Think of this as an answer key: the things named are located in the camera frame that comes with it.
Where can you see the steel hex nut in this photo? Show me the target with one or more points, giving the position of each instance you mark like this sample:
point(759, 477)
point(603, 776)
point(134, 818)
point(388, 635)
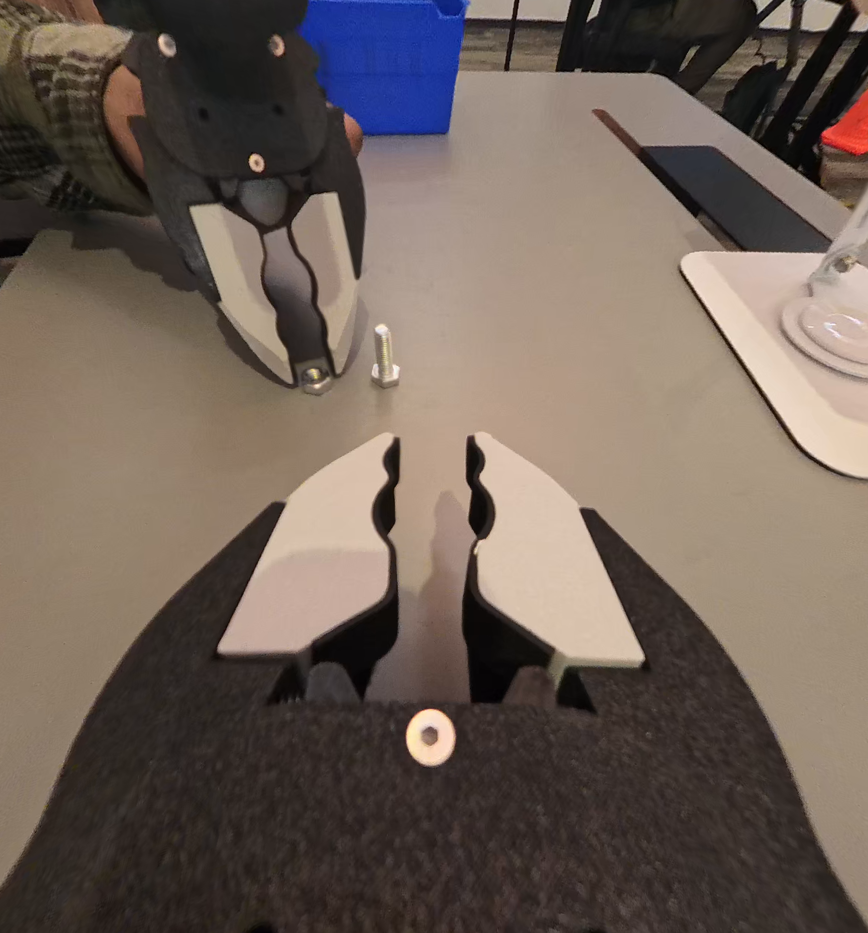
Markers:
point(317, 379)

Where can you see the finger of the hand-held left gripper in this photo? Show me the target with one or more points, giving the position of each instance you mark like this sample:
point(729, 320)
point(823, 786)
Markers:
point(233, 277)
point(335, 277)

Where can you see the acrylic sign stand white base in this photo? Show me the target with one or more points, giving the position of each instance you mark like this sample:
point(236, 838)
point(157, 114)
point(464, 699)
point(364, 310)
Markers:
point(754, 328)

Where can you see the blue plastic bin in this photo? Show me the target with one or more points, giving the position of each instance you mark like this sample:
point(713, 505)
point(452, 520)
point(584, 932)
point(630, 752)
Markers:
point(390, 73)

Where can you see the steel hex bolt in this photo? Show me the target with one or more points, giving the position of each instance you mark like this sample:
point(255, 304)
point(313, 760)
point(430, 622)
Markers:
point(384, 350)

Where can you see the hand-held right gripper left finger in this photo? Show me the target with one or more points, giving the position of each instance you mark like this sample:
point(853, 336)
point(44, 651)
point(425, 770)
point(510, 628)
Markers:
point(317, 568)

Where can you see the black flat pad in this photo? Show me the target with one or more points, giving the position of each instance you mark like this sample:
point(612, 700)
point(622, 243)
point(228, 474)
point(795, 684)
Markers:
point(725, 189)

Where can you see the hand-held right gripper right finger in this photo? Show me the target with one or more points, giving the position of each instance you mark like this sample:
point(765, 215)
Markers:
point(550, 583)

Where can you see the person's left forearm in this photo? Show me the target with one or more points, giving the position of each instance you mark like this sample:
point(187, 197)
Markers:
point(33, 109)

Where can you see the orange traffic cone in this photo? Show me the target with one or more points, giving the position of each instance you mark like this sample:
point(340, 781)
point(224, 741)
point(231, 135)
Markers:
point(860, 120)

